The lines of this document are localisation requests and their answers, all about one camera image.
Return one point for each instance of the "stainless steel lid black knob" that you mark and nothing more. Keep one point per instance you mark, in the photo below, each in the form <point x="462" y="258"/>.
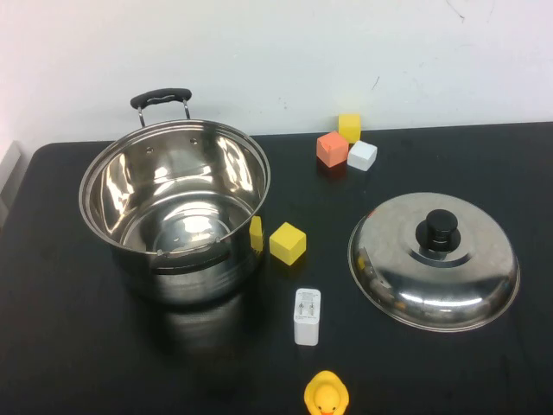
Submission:
<point x="432" y="296"/>

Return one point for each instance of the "yellow cube block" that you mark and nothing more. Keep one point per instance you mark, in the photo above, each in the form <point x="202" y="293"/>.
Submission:
<point x="287" y="244"/>
<point x="349" y="127"/>

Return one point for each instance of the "orange cube block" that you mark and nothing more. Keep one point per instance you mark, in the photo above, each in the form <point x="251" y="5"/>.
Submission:
<point x="332" y="149"/>

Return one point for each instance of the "white cube block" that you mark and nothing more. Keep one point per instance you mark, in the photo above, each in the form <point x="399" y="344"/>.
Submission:
<point x="362" y="155"/>

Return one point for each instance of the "yellow rubber duck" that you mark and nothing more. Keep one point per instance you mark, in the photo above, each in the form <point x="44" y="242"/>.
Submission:
<point x="326" y="391"/>

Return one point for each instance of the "white wall charger plug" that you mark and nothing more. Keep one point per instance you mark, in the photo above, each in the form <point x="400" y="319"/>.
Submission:
<point x="307" y="320"/>

